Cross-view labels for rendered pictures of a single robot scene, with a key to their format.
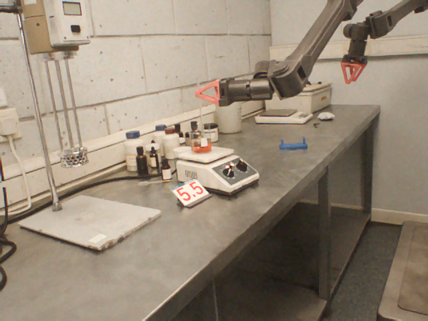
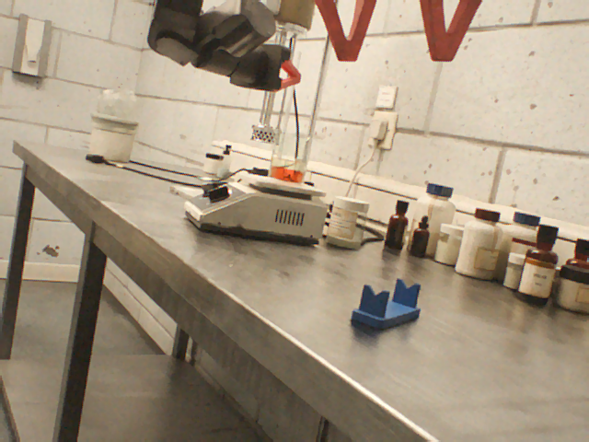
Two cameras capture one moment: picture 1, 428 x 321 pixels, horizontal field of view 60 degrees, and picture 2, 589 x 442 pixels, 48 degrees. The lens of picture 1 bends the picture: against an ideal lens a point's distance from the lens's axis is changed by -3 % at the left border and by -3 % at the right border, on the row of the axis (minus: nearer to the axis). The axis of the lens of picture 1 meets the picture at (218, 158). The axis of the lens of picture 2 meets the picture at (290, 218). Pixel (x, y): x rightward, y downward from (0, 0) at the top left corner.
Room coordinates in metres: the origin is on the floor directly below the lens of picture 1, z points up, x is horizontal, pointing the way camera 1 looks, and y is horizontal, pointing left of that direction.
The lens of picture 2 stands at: (1.53, -0.91, 0.91)
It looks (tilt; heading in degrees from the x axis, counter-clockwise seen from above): 7 degrees down; 116
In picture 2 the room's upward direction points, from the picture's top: 11 degrees clockwise
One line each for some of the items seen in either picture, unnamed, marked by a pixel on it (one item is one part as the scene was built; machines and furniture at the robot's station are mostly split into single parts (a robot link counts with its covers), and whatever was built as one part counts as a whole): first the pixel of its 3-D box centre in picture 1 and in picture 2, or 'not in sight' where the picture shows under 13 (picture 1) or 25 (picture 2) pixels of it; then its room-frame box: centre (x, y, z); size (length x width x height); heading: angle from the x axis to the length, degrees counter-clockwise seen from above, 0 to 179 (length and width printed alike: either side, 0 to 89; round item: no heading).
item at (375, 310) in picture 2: (293, 142); (389, 301); (1.35, -0.28, 0.77); 0.10 x 0.03 x 0.04; 84
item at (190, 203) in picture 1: (192, 192); not in sight; (0.91, 0.08, 0.77); 0.09 x 0.06 x 0.04; 141
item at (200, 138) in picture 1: (199, 139); (291, 159); (1.05, 0.05, 0.88); 0.07 x 0.06 x 0.08; 63
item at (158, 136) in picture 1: (162, 140); (519, 248); (1.41, 0.21, 0.81); 0.06 x 0.06 x 0.11
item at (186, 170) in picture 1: (214, 169); (260, 208); (1.03, 0.02, 0.79); 0.22 x 0.13 x 0.08; 47
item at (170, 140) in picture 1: (171, 143); (480, 242); (1.35, 0.17, 0.80); 0.06 x 0.06 x 0.11
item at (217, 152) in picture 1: (206, 153); (281, 184); (1.05, 0.04, 0.83); 0.12 x 0.12 x 0.01; 47
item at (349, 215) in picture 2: (183, 161); (347, 223); (1.14, 0.11, 0.79); 0.06 x 0.06 x 0.08
